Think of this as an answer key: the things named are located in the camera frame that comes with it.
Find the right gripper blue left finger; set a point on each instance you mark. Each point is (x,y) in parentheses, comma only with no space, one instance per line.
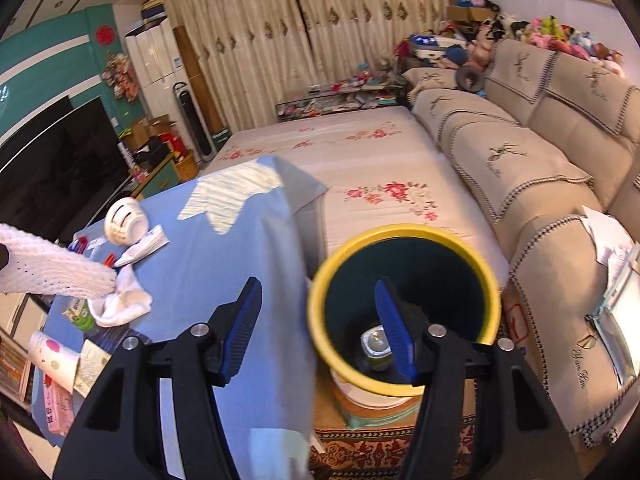
(243,318)

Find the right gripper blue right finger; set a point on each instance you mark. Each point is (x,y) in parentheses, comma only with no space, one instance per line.
(395,317)

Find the yellow rimmed dark trash bin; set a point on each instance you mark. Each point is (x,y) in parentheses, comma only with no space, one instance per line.
(373,299)

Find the white tissue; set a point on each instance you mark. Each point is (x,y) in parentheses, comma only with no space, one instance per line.
(128,302)

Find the blue white toothpaste tube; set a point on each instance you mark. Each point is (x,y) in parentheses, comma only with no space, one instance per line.
(150,243)

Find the white instant noodle bowl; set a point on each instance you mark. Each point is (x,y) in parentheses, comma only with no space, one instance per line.
(125,222)

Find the green white wrapper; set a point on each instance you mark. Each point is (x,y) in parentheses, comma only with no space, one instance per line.
(78,313)

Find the strawberry paper cup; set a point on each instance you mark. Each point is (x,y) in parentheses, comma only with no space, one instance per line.
(57,361)

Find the pink strawberry milk carton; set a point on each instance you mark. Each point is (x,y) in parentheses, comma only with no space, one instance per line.
(58,407)

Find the patterned red rug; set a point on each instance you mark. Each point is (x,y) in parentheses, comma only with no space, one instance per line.
(368,453)

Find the tv cabinet with drawers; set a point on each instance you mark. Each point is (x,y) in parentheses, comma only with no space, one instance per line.
(162,178)

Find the floral bed cover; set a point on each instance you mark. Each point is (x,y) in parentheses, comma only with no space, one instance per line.
(380,167)

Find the papers on sofa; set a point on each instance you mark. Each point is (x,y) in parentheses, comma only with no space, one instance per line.
(616,317)

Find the black tower fan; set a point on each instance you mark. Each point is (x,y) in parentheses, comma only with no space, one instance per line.
(199,135)

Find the large curved television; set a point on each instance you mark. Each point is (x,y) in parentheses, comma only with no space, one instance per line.
(56,183)

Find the beige sofa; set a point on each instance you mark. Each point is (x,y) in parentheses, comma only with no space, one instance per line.
(551,142)

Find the cluttered low glass table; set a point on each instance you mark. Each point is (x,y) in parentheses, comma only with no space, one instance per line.
(362,91)

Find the beige curtains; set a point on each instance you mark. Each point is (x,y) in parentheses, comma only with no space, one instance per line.
(253,53)

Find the pile of plush toys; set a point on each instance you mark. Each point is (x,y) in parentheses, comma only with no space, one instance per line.
(448,61)

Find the cardboard boxes stack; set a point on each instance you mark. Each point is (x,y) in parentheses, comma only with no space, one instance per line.
(471,11)

